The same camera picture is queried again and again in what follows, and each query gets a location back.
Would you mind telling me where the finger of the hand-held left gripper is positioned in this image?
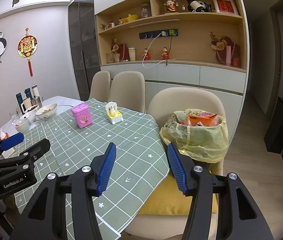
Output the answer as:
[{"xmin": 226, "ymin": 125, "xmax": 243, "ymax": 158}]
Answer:
[
  {"xmin": 0, "ymin": 138, "xmax": 51, "ymax": 178},
  {"xmin": 0, "ymin": 133, "xmax": 24, "ymax": 165}
]

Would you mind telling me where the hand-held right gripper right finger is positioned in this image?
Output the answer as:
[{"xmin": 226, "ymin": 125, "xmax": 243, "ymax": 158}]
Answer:
[{"xmin": 167, "ymin": 142, "xmax": 274, "ymax": 240}]

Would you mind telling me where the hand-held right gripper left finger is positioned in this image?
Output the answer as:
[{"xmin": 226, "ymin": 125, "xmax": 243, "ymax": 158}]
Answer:
[{"xmin": 9, "ymin": 142, "xmax": 117, "ymax": 240}]

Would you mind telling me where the trash bin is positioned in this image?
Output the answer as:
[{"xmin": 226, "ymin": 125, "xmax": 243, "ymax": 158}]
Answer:
[{"xmin": 160, "ymin": 108, "xmax": 229, "ymax": 163}]

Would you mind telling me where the orange snack packet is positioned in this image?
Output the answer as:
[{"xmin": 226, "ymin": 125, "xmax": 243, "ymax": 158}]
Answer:
[{"xmin": 187, "ymin": 114, "xmax": 218, "ymax": 127}]

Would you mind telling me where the small white bowl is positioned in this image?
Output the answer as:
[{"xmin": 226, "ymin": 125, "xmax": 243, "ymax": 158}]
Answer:
[{"xmin": 15, "ymin": 117, "xmax": 30, "ymax": 133}]

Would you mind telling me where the clear drinking glass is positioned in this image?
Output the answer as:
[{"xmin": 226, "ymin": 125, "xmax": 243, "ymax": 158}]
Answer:
[{"xmin": 9, "ymin": 110, "xmax": 22, "ymax": 123}]

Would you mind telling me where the yellow seat cushion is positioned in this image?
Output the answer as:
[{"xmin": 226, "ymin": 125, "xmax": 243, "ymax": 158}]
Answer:
[{"xmin": 138, "ymin": 174, "xmax": 218, "ymax": 215}]

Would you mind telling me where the medium white bowl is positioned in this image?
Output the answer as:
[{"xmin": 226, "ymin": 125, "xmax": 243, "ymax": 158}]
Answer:
[{"xmin": 23, "ymin": 106, "xmax": 39, "ymax": 123}]

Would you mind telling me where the large patterned bowl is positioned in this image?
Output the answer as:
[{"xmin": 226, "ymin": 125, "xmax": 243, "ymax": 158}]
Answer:
[{"xmin": 35, "ymin": 103, "xmax": 57, "ymax": 121}]

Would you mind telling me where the green checked tablecloth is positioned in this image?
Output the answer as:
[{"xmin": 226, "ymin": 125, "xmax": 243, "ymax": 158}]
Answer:
[{"xmin": 0, "ymin": 99, "xmax": 170, "ymax": 238}]

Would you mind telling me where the white mug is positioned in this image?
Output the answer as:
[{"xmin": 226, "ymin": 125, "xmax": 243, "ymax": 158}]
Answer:
[{"xmin": 21, "ymin": 97, "xmax": 32, "ymax": 113}]

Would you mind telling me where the steel cup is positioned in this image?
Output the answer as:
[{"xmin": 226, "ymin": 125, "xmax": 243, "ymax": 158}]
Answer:
[{"xmin": 31, "ymin": 96, "xmax": 44, "ymax": 108}]

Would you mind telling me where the white yellow toothpick dispenser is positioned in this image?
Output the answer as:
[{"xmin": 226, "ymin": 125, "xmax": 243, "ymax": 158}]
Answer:
[{"xmin": 105, "ymin": 102, "xmax": 123, "ymax": 125}]

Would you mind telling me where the wide beige chair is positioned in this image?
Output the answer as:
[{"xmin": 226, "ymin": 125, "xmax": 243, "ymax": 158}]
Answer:
[{"xmin": 121, "ymin": 87, "xmax": 226, "ymax": 240}]

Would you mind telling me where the red gold knot ornament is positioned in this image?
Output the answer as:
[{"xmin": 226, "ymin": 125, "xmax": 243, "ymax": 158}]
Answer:
[{"xmin": 18, "ymin": 28, "xmax": 38, "ymax": 77}]

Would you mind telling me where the dark glass cabinet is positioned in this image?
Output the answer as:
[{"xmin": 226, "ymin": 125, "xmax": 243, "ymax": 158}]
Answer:
[{"xmin": 68, "ymin": 0, "xmax": 100, "ymax": 100}]

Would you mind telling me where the black water dispenser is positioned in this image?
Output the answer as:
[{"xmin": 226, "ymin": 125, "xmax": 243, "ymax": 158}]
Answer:
[{"xmin": 264, "ymin": 81, "xmax": 283, "ymax": 153}]

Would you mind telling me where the small red flower gift bag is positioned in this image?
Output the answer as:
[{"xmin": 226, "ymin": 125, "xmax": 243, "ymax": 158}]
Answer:
[{"xmin": 111, "ymin": 39, "xmax": 128, "ymax": 62}]

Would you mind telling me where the wooden shelf cabinet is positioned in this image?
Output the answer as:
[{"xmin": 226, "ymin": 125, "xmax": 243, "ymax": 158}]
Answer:
[{"xmin": 94, "ymin": 0, "xmax": 248, "ymax": 100}]

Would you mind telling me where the large red flower gift bag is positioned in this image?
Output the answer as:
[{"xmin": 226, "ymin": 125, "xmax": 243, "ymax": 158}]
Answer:
[{"xmin": 210, "ymin": 32, "xmax": 241, "ymax": 65}]

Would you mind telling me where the black power strip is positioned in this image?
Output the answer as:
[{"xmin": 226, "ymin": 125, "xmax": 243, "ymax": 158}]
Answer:
[{"xmin": 139, "ymin": 30, "xmax": 179, "ymax": 40}]

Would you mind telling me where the tall glass jar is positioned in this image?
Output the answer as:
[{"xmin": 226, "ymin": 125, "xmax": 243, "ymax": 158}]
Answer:
[{"xmin": 140, "ymin": 4, "xmax": 152, "ymax": 18}]

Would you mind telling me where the red seated figurine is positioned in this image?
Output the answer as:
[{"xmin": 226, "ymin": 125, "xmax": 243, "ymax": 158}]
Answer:
[{"xmin": 164, "ymin": 0, "xmax": 178, "ymax": 13}]

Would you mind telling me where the wine bottle with panda holder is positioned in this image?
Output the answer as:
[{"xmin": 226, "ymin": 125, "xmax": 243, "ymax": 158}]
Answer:
[{"xmin": 180, "ymin": 0, "xmax": 213, "ymax": 13}]

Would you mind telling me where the pink framed picture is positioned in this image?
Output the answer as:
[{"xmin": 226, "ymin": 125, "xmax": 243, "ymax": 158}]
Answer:
[{"xmin": 212, "ymin": 0, "xmax": 239, "ymax": 15}]

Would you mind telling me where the brown sisal post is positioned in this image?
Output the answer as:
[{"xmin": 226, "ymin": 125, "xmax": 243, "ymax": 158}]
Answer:
[{"xmin": 0, "ymin": 192, "xmax": 23, "ymax": 222}]

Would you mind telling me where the black cable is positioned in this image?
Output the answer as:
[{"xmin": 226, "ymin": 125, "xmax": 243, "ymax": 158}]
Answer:
[{"xmin": 165, "ymin": 35, "xmax": 173, "ymax": 67}]

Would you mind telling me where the white cable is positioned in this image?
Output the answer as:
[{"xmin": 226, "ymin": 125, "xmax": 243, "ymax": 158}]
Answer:
[{"xmin": 142, "ymin": 36, "xmax": 176, "ymax": 68}]

